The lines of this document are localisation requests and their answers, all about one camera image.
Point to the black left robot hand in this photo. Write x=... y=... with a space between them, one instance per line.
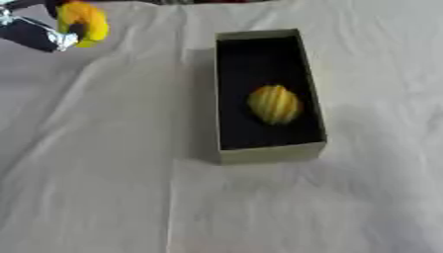
x=77 y=29

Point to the tan cardboard box black inside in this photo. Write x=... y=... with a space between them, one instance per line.
x=259 y=66

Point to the yellow ribbed toy fruit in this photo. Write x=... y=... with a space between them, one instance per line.
x=274 y=104

